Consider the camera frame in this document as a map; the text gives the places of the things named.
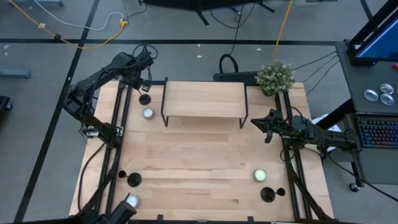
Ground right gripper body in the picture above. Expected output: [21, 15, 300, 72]
[266, 109, 296, 144]

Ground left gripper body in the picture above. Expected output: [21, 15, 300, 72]
[131, 63, 154, 93]

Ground black candlestick holder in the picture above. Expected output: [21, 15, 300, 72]
[260, 186, 286, 203]
[136, 86, 152, 106]
[118, 170, 142, 188]

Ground small potted green plant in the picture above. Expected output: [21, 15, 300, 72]
[255, 59, 295, 96]

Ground black power strip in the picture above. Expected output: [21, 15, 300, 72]
[213, 71, 259, 84]

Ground white paper sheet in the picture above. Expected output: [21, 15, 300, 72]
[312, 113, 340, 153]

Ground grey side desk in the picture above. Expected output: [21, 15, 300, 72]
[315, 40, 398, 130]

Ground black board stand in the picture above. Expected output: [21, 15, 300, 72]
[139, 0, 276, 26]

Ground backlit computer keyboard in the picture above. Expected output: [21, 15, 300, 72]
[357, 116, 398, 149]

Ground grey keyboard cart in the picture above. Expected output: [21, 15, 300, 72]
[341, 112, 398, 186]

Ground grey floor bar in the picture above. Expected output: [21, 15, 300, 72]
[0, 68, 31, 79]

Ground black computer monitor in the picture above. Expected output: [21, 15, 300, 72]
[345, 0, 398, 67]

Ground wooden shelf riser black frame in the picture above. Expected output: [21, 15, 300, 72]
[160, 77, 249, 129]

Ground black aluminium frame rails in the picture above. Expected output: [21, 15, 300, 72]
[74, 80, 165, 218]
[275, 90, 335, 222]

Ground thin black cable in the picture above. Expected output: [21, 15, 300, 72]
[305, 59, 341, 96]
[293, 50, 338, 71]
[302, 55, 339, 83]

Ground black looped power cable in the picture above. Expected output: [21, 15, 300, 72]
[218, 2, 246, 75]

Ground silver arm base bracket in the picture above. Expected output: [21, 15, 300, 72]
[82, 126, 100, 138]

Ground white floor cable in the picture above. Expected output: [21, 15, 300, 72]
[33, 0, 125, 32]

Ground yellow floor cable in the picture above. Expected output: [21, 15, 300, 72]
[271, 0, 295, 62]
[6, 0, 129, 50]

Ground black floor cable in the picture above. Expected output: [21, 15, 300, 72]
[326, 154, 398, 203]

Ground black arm base cable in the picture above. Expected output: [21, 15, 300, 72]
[76, 142, 106, 212]

